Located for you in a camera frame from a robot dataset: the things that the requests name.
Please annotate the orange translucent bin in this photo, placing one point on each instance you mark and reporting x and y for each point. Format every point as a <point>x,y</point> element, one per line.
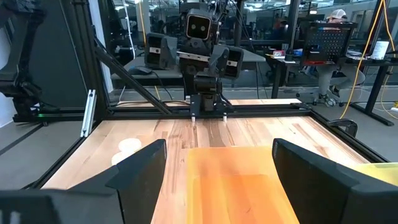
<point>236,186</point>

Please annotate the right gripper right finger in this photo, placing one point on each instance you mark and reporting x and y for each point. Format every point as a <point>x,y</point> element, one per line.
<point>335,199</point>

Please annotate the yellow translucent bin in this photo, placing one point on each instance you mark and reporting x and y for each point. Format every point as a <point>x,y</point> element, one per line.
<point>379,174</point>

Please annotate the black desk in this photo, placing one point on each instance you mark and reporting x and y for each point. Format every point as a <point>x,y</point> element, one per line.
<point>377,87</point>

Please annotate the red and white box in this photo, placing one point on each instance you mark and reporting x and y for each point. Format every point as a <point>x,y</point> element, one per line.
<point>279,53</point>

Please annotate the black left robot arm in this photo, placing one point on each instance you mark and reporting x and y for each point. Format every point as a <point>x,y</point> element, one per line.
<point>206,90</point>

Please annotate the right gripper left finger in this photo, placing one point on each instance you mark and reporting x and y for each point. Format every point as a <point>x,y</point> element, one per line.
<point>93,205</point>

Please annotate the black perforated panel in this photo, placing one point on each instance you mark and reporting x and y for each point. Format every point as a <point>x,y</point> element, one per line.
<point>329,43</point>

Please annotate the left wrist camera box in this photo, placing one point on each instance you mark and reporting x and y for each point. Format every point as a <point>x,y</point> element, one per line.
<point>199,26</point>

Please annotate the silver aluminium extrusion bar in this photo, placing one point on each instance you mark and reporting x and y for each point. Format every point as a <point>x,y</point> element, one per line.
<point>88,112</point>

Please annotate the black aluminium table frame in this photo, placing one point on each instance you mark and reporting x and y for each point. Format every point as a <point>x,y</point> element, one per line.
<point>264,109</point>

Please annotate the grey desk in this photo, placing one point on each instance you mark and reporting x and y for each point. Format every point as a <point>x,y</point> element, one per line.
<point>253,57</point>

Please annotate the person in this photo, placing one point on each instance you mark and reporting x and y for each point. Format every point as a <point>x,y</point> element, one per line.
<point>351,77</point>

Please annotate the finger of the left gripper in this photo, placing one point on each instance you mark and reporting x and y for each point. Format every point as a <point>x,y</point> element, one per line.
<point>160,59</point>
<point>233,71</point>

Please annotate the white card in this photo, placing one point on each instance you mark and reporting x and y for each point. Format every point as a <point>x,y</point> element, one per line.
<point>380,49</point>

